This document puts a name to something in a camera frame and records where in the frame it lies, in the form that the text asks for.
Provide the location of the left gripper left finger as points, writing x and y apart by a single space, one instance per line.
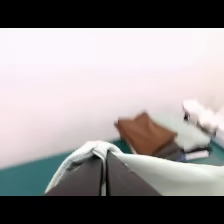
83 180

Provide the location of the brown garment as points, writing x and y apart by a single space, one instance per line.
145 133

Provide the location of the pale green garment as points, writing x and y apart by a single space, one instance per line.
180 176

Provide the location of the white garment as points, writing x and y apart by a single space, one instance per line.
190 133

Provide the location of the grey garment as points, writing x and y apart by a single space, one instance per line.
170 151

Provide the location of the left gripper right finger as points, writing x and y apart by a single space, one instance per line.
126 180

